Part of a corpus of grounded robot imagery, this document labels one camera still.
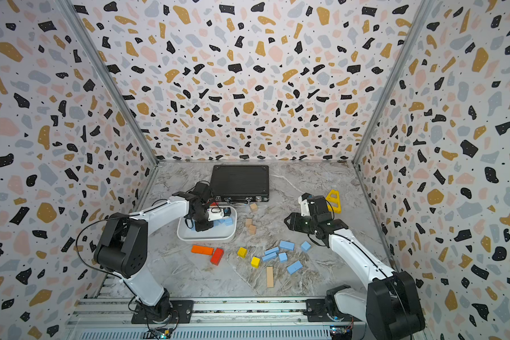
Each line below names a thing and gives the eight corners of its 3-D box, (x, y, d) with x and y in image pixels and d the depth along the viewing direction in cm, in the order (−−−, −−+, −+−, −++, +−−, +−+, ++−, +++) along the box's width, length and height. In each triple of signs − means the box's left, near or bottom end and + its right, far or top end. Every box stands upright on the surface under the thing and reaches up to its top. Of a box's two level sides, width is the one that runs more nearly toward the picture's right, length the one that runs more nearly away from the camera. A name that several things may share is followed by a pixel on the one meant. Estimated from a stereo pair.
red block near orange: (210, 263, 87) (208, 260, 85) (217, 249, 91) (216, 247, 89) (217, 265, 86) (216, 263, 84) (224, 252, 90) (223, 249, 88)
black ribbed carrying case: (210, 206, 107) (206, 197, 101) (217, 174, 121) (214, 164, 115) (269, 206, 107) (269, 197, 101) (269, 174, 121) (269, 164, 115)
